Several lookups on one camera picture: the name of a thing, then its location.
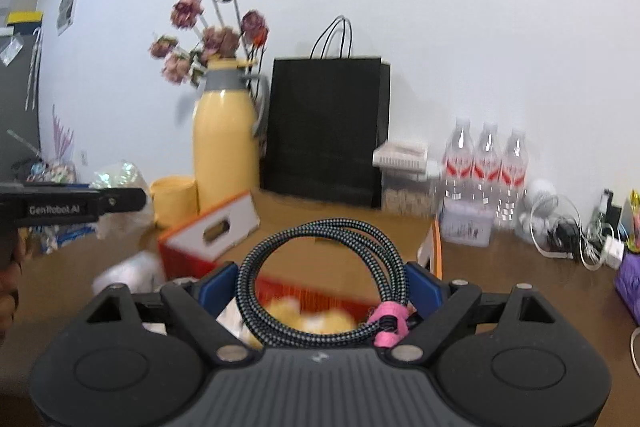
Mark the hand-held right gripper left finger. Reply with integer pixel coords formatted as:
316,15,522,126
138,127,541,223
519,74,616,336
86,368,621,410
85,261,258,368

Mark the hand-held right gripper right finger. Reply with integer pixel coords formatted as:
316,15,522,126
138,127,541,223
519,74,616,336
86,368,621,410
372,262,557,365

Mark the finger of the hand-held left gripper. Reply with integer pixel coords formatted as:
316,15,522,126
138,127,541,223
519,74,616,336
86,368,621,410
98,188,147,215

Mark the orange cardboard box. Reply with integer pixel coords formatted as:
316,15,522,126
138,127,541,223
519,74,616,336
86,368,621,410
157,191,443,323

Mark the black white braided cable coil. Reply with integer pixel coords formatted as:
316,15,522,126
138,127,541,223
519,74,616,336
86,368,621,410
235,219,416,350

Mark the person's left hand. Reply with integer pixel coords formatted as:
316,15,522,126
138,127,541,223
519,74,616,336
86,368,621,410
0,252,23,345

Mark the iridescent cellophane wrap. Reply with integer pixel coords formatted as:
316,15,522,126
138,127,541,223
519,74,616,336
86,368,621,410
90,162,153,235

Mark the metal storage rack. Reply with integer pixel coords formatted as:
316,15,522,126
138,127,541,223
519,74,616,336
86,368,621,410
10,129,96,253

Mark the yellow mug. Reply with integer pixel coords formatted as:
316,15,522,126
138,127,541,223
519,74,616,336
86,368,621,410
149,176,199,230

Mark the white printed tin box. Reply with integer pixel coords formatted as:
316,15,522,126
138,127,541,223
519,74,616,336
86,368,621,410
440,197,496,248

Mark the clear seed container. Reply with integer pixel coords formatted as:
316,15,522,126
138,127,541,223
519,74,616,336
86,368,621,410
382,167,441,215

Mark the yellow white plush toy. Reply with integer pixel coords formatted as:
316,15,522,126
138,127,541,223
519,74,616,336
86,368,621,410
270,297,357,336

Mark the dark grey cabinet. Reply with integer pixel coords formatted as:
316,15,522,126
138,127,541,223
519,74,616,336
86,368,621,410
0,27,43,188

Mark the yellow thermos jug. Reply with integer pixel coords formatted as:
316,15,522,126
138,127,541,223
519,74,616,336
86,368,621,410
192,59,271,215

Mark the white flat box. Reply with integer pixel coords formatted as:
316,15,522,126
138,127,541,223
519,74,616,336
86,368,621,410
372,139,441,180

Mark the black power adapter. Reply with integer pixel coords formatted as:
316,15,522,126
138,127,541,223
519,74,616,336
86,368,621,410
547,217,581,253

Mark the small white clip fan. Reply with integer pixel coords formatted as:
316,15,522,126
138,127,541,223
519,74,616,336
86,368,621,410
515,179,558,240

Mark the small clear plastic bag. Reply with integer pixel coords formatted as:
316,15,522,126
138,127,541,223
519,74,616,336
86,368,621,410
0,37,23,68

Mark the black paper bag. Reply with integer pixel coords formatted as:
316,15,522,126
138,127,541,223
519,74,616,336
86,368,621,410
260,16,392,208

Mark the bunch of dried pink roses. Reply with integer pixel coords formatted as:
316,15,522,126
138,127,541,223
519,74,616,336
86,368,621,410
150,0,271,88

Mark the white charger plug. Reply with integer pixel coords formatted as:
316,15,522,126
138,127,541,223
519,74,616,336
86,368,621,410
602,237,626,268

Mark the black electronic device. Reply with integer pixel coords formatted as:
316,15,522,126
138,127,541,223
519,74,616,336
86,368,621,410
595,189,623,238

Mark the purple plant wall sticker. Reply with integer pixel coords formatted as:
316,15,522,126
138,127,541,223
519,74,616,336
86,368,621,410
51,104,76,158

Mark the tangle of cables and chargers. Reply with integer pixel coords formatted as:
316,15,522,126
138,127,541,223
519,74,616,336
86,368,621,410
529,194,606,270

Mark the white hanging strap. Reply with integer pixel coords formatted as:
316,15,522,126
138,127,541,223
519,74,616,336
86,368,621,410
25,29,44,110

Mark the wall poster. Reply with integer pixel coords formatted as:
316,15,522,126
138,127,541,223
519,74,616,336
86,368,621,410
56,0,82,36

